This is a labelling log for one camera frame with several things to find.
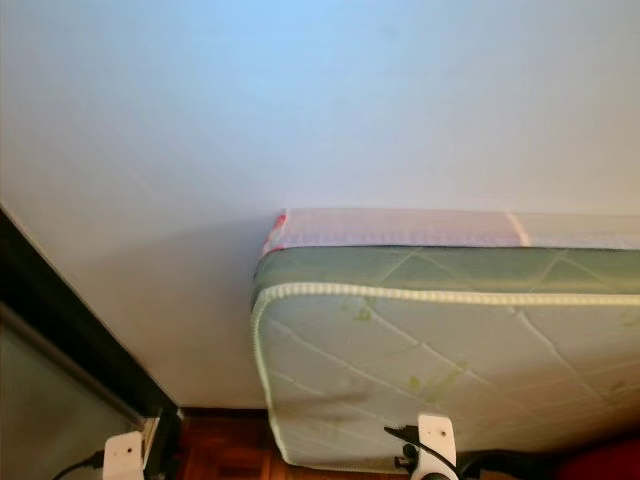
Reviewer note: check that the green white quilted mattress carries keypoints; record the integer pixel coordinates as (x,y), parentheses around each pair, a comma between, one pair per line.
(420,350)

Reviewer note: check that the red cushion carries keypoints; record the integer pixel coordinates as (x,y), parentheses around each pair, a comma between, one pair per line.
(600,462)

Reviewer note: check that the grey glass door panel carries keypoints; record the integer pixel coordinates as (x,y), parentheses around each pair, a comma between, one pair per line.
(50,420)

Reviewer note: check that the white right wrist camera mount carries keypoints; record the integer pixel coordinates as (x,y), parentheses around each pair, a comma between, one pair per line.
(437,435)

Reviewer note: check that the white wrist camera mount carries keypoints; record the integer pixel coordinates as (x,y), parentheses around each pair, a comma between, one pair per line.
(125,458)
(437,435)

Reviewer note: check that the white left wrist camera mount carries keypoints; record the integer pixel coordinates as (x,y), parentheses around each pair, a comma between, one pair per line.
(125,458)

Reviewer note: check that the dark door frame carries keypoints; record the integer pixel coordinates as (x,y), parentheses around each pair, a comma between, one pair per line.
(80,330)

